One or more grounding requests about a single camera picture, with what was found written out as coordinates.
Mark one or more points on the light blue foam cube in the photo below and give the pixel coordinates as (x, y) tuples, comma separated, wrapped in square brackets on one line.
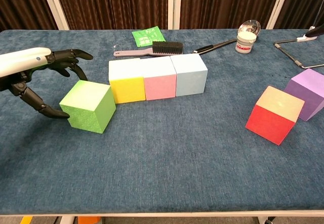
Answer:
[(191, 83)]

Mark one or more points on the red foam cube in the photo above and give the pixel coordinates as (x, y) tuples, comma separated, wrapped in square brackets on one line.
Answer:
[(270, 123)]

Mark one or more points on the yellow foam cube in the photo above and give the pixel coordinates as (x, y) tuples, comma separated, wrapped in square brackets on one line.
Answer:
[(127, 91)]

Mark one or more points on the grey brush with black bristles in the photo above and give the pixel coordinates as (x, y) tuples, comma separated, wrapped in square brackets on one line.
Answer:
[(167, 47)]

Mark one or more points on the blue fabric table cover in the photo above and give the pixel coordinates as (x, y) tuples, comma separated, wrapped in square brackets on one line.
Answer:
[(162, 163)]

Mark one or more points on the purple foam cube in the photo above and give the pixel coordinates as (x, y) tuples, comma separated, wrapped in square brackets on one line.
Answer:
[(308, 90)]

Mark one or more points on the green foil sachet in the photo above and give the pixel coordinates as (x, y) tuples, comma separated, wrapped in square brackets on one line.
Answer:
[(146, 37)]

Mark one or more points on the dark brown curtain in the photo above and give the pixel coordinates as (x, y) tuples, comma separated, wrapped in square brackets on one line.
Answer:
[(301, 6), (20, 1), (114, 4), (222, 1)]

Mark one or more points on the white plastic clip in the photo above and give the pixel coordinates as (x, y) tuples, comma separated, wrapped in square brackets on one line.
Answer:
[(302, 39)]

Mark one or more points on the white table leg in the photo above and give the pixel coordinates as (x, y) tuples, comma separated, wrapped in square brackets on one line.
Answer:
[(67, 220), (263, 220)]

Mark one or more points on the white partition post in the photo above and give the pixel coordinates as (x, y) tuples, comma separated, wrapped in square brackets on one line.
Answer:
[(174, 4), (279, 4), (53, 4)]

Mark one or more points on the orange object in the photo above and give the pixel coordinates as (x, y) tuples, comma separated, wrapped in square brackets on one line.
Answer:
[(88, 220)]

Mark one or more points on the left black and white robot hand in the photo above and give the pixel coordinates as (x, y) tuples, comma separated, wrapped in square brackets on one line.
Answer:
[(20, 62)]

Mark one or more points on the green foam cube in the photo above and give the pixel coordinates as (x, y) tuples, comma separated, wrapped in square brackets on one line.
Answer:
[(86, 110)]

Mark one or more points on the pink foam cube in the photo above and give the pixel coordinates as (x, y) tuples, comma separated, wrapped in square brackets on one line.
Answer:
[(160, 88)]

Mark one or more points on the small white jar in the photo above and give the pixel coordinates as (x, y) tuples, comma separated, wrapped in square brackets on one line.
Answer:
[(244, 44)]

